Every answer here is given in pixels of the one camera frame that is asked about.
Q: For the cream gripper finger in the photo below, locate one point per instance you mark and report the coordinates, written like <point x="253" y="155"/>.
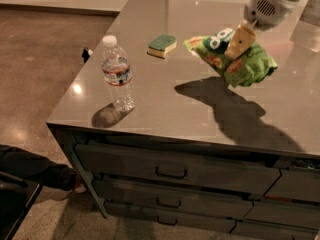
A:
<point x="242" y="39"/>

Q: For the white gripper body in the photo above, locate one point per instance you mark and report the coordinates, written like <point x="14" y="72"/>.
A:
<point x="266" y="11"/>

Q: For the green rice chip bag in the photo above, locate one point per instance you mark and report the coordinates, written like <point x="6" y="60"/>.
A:
<point x="253" y="66"/>

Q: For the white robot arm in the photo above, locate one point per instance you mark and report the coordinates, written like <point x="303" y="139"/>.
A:
<point x="258" y="15"/>

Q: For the green yellow sponge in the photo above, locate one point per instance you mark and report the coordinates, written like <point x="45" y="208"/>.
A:
<point x="162" y="45"/>

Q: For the clear plastic water bottle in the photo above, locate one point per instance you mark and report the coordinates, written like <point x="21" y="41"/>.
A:
<point x="117" y="73"/>

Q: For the grey top left drawer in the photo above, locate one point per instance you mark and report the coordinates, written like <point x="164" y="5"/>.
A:
<point x="179" y="168"/>

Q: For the grey drawer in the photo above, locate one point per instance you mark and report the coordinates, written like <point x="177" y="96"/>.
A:
<point x="173" y="199"/>
<point x="291" y="214"/>
<point x="266" y="232"/>
<point x="300" y="185"/>
<point x="179" y="168"/>
<point x="170" y="218"/>

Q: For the grey top right drawer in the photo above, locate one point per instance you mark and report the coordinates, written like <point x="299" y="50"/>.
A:
<point x="300" y="185"/>

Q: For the small black white object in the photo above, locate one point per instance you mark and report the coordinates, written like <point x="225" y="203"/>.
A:
<point x="86" y="54"/>

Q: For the grey middle left drawer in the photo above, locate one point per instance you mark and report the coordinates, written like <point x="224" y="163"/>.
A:
<point x="173" y="199"/>

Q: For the grey middle right drawer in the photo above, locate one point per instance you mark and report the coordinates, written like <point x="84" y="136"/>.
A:
<point x="291" y="214"/>

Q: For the grey bottom right drawer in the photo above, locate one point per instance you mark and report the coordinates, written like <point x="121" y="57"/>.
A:
<point x="266" y="232"/>

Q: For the grey bottom left drawer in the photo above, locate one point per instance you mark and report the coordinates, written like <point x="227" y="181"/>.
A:
<point x="170" y="218"/>

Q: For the red white shoe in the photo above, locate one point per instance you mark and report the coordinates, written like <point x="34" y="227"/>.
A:
<point x="79" y="187"/>

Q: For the person's leg in black trousers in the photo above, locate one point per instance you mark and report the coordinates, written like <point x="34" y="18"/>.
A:
<point x="37" y="168"/>

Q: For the black chair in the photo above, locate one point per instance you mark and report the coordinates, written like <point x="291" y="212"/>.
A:
<point x="17" y="196"/>

